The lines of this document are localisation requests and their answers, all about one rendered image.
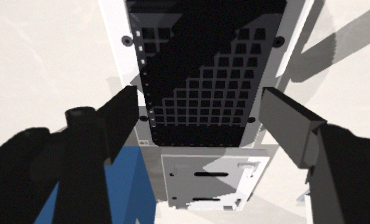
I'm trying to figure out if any black multi-well plate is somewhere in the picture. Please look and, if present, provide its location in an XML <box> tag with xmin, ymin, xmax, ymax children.
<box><xmin>125</xmin><ymin>0</ymin><xmax>287</xmax><ymax>148</ymax></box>

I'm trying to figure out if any blue bin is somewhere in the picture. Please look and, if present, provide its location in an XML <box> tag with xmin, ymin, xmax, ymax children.
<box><xmin>34</xmin><ymin>146</ymin><xmax>157</xmax><ymax>224</ymax></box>

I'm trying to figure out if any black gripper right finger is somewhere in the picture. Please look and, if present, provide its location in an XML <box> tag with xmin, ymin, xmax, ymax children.
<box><xmin>258</xmin><ymin>87</ymin><xmax>370</xmax><ymax>224</ymax></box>

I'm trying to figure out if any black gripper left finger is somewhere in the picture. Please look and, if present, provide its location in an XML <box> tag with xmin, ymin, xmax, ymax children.
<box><xmin>0</xmin><ymin>85</ymin><xmax>140</xmax><ymax>224</ymax></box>

